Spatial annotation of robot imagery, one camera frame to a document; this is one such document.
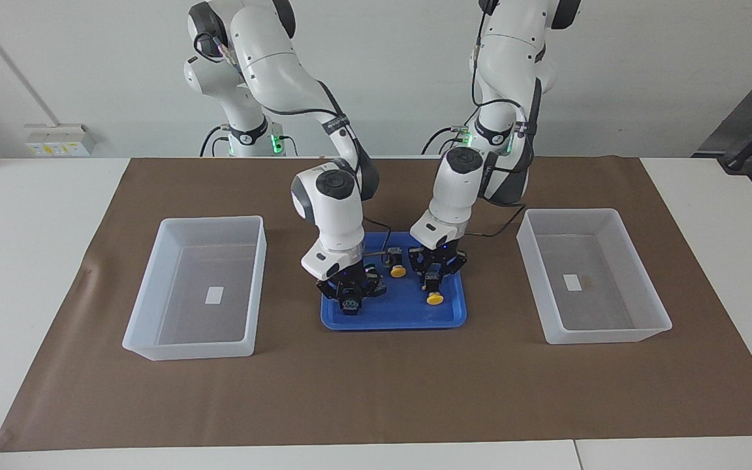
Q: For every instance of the brown paper table mat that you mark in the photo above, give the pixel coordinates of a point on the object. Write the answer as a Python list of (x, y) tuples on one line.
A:
[(376, 391)]

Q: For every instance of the blue plastic tray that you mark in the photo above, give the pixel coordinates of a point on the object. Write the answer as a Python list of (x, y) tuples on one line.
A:
[(402, 316)]

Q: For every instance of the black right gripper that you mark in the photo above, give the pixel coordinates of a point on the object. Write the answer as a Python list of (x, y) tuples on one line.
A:
[(351, 279)]

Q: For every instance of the green push button switch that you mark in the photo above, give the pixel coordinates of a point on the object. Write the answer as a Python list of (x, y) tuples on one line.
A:
[(350, 307), (372, 269)]

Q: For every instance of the white paper sticker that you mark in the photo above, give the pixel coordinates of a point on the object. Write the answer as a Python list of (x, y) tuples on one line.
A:
[(215, 295), (571, 282)]

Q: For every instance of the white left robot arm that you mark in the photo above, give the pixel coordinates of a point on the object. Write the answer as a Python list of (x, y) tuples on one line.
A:
[(513, 39)]

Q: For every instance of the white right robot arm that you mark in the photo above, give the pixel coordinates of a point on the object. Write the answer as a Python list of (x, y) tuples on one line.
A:
[(265, 59)]

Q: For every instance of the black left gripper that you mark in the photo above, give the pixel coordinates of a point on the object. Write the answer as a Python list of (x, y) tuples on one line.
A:
[(440, 256)]

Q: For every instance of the yellow push button switch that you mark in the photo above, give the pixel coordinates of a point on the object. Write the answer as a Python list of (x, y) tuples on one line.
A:
[(398, 271), (436, 298)]

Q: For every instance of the translucent white plastic box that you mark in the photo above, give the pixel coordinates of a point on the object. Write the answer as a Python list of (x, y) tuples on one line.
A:
[(591, 307), (187, 320)]

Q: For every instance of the white wall socket box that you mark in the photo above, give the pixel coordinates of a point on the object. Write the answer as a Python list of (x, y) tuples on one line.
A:
[(56, 140)]

